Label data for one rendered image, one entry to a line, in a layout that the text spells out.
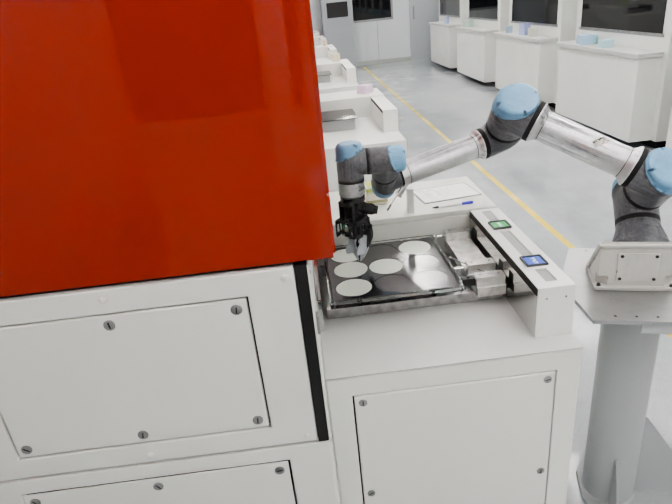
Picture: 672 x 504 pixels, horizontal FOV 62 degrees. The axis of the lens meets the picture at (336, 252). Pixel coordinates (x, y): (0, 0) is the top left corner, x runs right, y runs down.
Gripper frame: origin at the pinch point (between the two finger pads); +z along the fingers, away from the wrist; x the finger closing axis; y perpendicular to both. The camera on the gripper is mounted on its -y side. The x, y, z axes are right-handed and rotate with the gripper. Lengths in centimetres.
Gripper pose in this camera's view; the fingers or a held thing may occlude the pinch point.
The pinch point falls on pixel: (361, 255)
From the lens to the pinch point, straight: 170.9
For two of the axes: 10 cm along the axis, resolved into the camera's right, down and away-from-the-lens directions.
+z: 0.9, 9.1, 4.1
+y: -5.2, 4.0, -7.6
